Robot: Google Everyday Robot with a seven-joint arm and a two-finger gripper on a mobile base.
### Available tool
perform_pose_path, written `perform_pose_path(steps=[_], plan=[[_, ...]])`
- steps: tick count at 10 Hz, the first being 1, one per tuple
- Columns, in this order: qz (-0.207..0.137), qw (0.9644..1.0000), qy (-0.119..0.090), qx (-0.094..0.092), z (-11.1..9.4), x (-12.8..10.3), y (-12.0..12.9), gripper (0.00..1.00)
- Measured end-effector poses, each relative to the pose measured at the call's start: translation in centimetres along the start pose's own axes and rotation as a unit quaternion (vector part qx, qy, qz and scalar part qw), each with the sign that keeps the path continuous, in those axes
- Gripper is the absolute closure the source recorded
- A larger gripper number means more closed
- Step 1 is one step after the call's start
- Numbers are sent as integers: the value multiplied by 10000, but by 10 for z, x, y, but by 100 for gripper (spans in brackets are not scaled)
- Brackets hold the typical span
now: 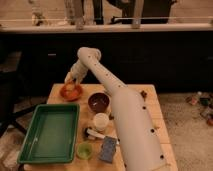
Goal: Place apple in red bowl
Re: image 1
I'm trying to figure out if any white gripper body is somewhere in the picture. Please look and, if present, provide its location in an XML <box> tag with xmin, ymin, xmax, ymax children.
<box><xmin>64</xmin><ymin>60</ymin><xmax>88</xmax><ymax>84</ymax></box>

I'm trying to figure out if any yellow apple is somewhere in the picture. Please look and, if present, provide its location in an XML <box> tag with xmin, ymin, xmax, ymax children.
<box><xmin>65</xmin><ymin>83</ymin><xmax>76</xmax><ymax>92</ymax></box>

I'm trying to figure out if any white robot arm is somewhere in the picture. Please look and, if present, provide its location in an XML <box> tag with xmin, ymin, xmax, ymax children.
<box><xmin>65</xmin><ymin>47</ymin><xmax>171</xmax><ymax>171</ymax></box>

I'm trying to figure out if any red bowl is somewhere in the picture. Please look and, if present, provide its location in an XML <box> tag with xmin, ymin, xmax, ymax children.
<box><xmin>60</xmin><ymin>84</ymin><xmax>83</xmax><ymax>101</ymax></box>

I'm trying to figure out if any dark brown bowl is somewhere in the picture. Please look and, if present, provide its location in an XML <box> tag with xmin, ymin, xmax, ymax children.
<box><xmin>88</xmin><ymin>92</ymin><xmax>110</xmax><ymax>113</ymax></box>

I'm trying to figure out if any black cabinet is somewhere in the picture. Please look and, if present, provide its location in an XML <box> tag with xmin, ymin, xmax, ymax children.
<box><xmin>0</xmin><ymin>31</ymin><xmax>213</xmax><ymax>96</ymax></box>

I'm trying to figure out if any white cup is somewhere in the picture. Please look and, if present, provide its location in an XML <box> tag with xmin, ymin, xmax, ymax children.
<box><xmin>93</xmin><ymin>113</ymin><xmax>109</xmax><ymax>131</ymax></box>

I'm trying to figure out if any green plastic tray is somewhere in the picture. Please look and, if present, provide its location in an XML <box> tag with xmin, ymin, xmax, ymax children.
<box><xmin>17</xmin><ymin>103</ymin><xmax>80</xmax><ymax>164</ymax></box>

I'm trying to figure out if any small green cup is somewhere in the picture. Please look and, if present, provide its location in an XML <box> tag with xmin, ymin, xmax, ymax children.
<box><xmin>76</xmin><ymin>142</ymin><xmax>93</xmax><ymax>160</ymax></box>

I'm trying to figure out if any white handled brush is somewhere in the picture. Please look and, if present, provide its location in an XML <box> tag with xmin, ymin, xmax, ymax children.
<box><xmin>84</xmin><ymin>127</ymin><xmax>120</xmax><ymax>145</ymax></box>

